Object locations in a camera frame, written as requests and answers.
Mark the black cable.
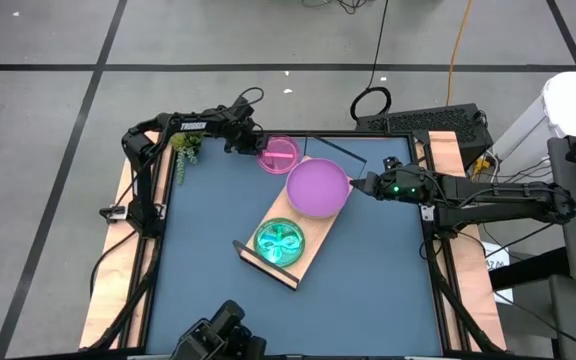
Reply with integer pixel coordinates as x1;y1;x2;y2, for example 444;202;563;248
350;0;393;122

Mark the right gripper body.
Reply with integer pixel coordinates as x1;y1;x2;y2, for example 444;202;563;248
372;167;429;204

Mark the cyan transparent plate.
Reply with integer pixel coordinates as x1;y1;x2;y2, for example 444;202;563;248
252;217;307;269

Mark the black metal beam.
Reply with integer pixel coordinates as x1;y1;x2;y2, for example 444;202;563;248
489;246;572;292

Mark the wooden cutting board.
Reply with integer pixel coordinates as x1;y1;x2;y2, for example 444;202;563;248
231;132;369;291

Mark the black computer case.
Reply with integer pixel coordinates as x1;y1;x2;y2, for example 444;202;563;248
355;103;494;165

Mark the blue grey table mat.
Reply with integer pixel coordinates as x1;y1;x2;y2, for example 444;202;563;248
145;135;443;357

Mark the artificial green plant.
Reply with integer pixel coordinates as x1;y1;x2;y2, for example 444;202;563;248
169;128;208;186

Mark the white paper sheet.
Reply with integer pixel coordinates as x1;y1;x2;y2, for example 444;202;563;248
480;241;515;305

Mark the yellow cable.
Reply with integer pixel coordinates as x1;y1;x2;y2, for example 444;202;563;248
446;0;477;107

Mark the purple plate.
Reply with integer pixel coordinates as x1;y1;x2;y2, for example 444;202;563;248
285;157;352;220

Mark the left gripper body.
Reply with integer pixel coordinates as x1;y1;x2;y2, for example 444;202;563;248
222;102;262;154

